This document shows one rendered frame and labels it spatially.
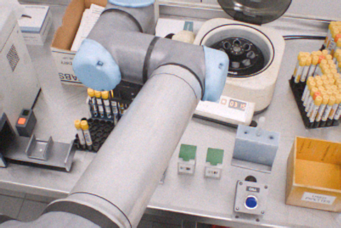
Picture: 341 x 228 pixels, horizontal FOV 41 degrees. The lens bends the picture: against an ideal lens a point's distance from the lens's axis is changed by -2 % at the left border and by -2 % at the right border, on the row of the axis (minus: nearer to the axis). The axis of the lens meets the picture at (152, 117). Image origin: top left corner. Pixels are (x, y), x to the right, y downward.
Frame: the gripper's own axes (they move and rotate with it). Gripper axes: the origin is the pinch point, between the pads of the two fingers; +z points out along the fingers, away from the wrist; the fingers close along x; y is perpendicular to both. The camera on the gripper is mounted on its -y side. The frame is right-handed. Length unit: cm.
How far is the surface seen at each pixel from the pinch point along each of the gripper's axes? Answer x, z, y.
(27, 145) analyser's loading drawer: 2.8, 16.5, 32.6
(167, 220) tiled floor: -25, 108, 4
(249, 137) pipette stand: -6.9, 10.5, -21.3
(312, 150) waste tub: -9.4, 15.3, -36.6
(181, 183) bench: 2.9, 20.5, -7.1
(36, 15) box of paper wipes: -42, 15, 48
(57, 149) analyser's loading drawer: 2.2, 16.5, 24.6
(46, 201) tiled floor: -22, 108, 59
